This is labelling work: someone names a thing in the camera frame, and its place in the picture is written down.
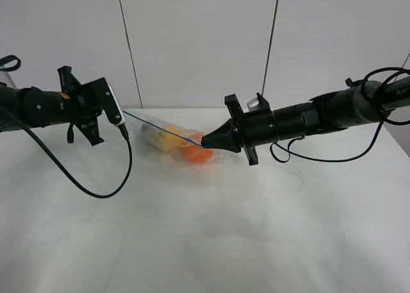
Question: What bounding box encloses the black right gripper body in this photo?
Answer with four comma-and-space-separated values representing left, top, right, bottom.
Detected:
224, 94, 319, 165

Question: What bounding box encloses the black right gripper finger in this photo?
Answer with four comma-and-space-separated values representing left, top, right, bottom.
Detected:
203, 119, 234, 138
201, 135, 241, 153

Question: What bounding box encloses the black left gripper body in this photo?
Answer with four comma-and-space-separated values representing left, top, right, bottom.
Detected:
58, 66, 115, 146

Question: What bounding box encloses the clear zip bag blue seal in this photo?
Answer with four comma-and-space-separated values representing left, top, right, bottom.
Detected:
124, 110, 229, 170

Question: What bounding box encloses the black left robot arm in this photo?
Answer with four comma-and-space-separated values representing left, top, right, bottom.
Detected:
1, 66, 126, 146

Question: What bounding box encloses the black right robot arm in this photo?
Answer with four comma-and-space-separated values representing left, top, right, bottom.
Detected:
201, 67, 409, 165

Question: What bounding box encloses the orange fruit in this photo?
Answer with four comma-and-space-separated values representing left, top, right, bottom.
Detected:
182, 132, 214, 164

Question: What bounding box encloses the yellow pear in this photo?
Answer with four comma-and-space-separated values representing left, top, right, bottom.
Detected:
159, 124, 188, 152

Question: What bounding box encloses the dark purple fruit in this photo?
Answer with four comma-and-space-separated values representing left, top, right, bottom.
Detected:
140, 123, 161, 147

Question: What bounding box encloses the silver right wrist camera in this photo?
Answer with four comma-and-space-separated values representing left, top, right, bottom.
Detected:
247, 93, 270, 112

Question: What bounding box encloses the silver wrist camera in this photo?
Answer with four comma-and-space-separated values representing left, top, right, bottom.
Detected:
107, 84, 126, 127
247, 93, 270, 112

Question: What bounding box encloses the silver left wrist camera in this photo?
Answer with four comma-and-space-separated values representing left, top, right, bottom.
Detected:
107, 84, 126, 127

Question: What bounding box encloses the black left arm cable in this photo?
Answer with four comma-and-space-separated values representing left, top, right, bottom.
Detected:
0, 54, 133, 199

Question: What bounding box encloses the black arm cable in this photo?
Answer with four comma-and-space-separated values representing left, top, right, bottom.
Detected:
268, 67, 410, 163
0, 54, 133, 199

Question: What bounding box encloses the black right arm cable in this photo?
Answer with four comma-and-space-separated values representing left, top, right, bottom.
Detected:
268, 67, 410, 163

